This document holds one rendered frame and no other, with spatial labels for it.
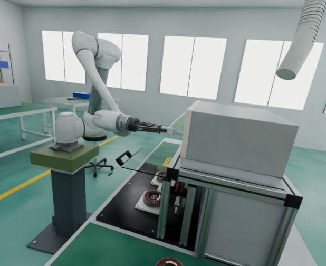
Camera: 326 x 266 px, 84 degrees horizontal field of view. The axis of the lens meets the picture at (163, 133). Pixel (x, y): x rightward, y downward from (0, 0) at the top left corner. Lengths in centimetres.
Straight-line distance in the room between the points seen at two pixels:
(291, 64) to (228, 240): 154
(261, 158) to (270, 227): 24
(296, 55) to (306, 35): 19
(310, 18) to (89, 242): 224
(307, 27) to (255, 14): 375
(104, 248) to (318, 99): 583
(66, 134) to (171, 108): 451
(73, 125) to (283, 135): 131
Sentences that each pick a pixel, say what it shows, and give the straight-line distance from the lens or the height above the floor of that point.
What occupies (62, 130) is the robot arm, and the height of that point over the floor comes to 99.
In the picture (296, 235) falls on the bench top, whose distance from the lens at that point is 123.
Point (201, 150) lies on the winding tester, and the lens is 75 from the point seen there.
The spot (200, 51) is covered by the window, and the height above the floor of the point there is 225.
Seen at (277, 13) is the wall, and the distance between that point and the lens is 591.
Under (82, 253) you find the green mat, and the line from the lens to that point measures 90.
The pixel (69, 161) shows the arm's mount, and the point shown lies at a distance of 139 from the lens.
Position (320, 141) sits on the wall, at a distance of 636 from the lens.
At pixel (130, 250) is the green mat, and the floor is 75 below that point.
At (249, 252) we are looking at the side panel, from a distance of 87.
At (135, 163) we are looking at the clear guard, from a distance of 80.
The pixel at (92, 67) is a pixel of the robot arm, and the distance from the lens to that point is 119.
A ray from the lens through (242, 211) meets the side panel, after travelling 75.
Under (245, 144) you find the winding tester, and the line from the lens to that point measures 75.
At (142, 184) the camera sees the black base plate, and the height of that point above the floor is 77.
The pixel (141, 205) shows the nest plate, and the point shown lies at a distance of 103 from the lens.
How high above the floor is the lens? 142
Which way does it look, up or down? 17 degrees down
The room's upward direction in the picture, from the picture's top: 6 degrees clockwise
